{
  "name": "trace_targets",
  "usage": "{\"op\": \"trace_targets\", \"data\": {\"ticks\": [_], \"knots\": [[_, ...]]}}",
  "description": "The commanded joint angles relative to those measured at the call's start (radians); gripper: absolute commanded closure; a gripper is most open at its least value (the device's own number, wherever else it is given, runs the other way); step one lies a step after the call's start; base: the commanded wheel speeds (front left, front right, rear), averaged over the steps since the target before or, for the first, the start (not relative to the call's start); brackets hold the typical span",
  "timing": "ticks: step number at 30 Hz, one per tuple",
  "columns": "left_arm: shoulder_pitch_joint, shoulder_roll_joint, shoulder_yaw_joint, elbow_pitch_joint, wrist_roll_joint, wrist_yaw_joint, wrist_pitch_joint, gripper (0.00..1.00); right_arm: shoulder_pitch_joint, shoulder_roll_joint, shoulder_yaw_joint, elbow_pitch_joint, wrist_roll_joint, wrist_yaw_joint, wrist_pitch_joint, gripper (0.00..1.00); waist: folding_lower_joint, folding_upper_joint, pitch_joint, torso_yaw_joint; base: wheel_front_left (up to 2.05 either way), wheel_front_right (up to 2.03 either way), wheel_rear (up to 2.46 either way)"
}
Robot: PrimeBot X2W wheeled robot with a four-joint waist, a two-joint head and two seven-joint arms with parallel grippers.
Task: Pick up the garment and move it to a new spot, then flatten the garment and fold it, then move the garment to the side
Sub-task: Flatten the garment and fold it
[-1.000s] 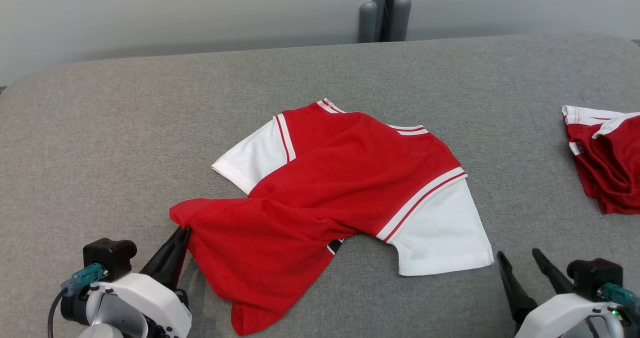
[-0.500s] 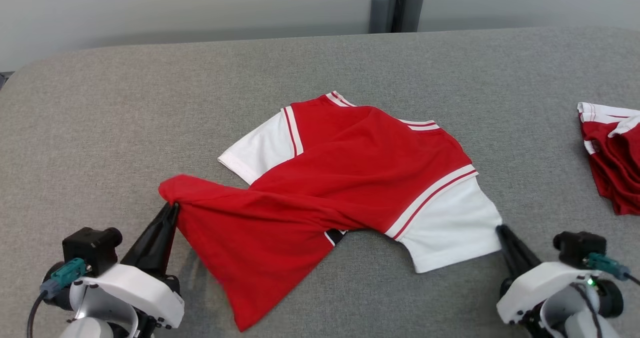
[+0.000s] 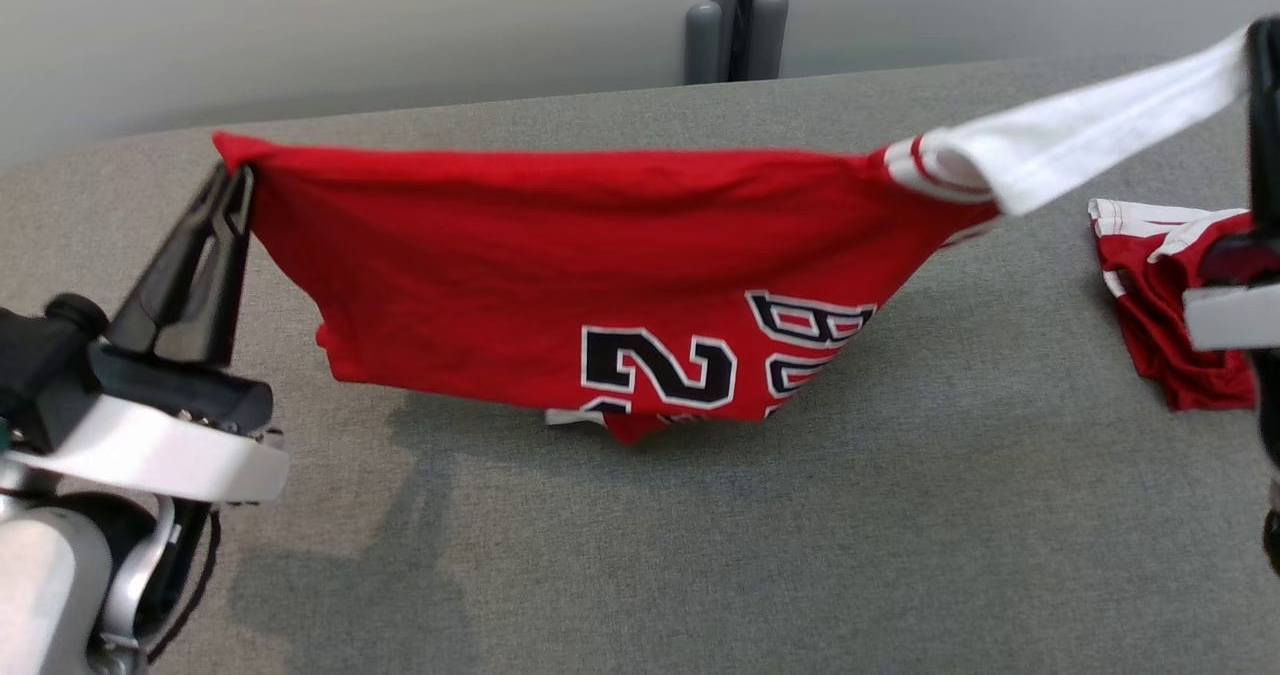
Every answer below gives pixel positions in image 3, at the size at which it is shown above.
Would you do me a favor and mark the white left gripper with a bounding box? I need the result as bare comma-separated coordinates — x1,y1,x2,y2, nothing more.
0,161,292,508

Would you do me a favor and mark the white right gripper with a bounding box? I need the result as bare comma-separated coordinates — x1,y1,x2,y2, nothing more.
1182,16,1280,353

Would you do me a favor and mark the red shorts white stripe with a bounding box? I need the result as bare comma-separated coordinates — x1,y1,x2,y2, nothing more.
1088,198,1259,414

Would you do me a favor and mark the red basketball jersey white trim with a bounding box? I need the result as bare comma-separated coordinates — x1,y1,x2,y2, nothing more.
212,27,1253,449

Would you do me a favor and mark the grey fabric sofa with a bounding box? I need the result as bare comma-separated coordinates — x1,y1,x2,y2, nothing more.
0,50,1280,675

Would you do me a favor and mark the teal plug left camera cable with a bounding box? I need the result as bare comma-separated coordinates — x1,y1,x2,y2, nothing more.
146,505,224,664

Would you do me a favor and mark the grey metal partition post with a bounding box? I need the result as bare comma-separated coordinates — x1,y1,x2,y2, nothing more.
684,0,791,87

